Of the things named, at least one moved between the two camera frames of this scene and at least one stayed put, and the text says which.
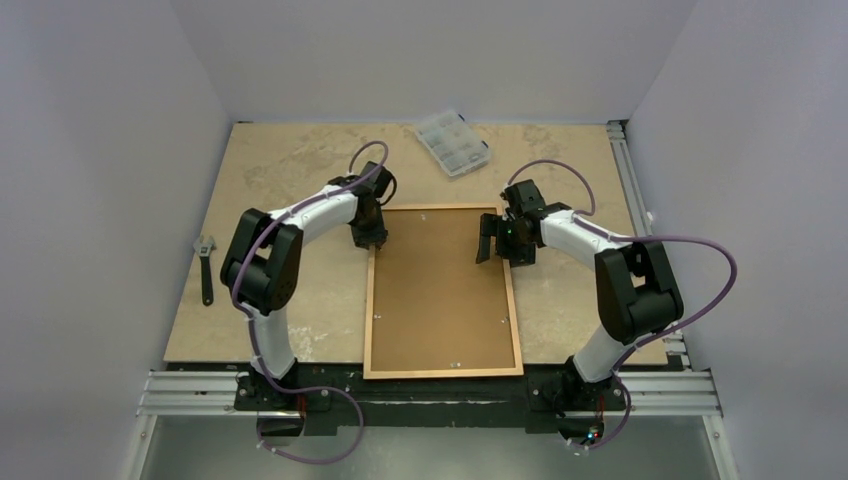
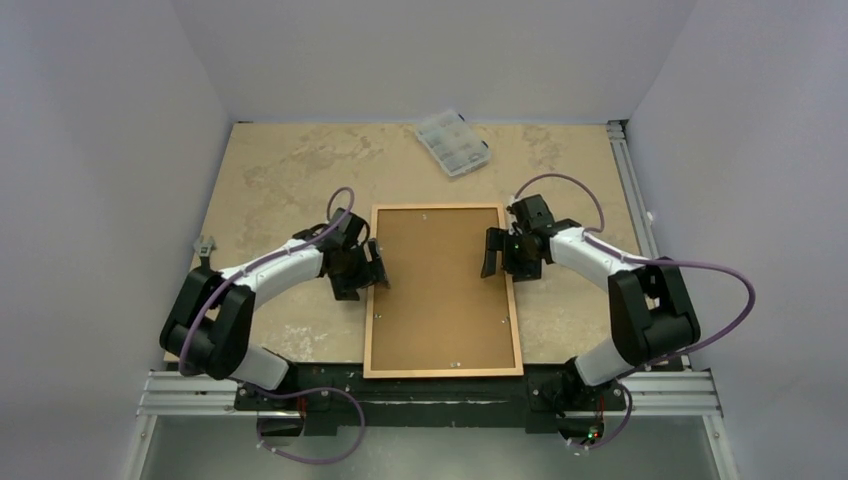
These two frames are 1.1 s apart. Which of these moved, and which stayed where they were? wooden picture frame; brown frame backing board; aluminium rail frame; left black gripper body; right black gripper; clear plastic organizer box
Moved: right black gripper; left black gripper body
Stayed: clear plastic organizer box; wooden picture frame; brown frame backing board; aluminium rail frame
